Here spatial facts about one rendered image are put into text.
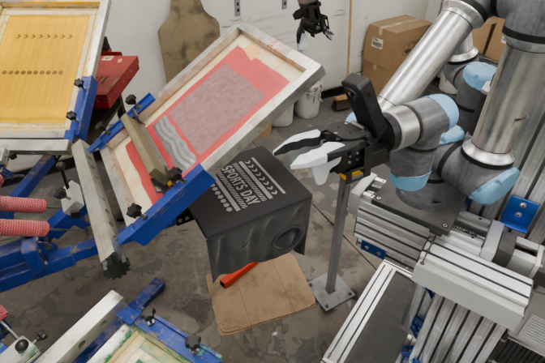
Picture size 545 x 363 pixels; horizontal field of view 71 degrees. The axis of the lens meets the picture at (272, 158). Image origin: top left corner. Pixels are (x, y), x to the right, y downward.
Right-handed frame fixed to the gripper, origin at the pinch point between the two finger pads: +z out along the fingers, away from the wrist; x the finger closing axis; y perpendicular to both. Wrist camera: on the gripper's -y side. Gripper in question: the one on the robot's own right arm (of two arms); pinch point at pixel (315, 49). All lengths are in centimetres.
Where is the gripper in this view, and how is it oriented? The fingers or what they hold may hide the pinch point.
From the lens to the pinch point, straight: 157.5
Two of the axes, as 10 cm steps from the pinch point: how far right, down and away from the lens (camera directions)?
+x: 8.3, -5.1, 2.2
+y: 4.9, 5.0, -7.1
